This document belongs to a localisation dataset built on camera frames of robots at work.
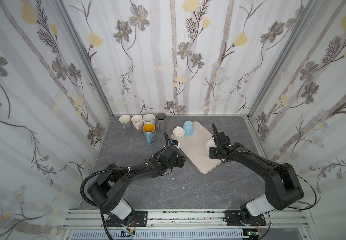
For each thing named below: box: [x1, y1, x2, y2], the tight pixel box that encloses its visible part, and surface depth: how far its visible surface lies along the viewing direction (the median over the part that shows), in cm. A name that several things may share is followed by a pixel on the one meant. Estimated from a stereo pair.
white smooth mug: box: [170, 125, 185, 143], surface depth 104 cm
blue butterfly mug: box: [142, 123, 157, 145], surface depth 100 cm
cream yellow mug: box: [143, 112, 155, 126], surface depth 112 cm
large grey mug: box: [155, 112, 167, 131], surface depth 107 cm
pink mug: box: [131, 114, 143, 131], surface depth 107 cm
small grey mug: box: [119, 114, 132, 130], surface depth 107 cm
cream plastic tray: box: [170, 121, 222, 175], surface depth 99 cm
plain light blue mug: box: [183, 120, 194, 138], surface depth 104 cm
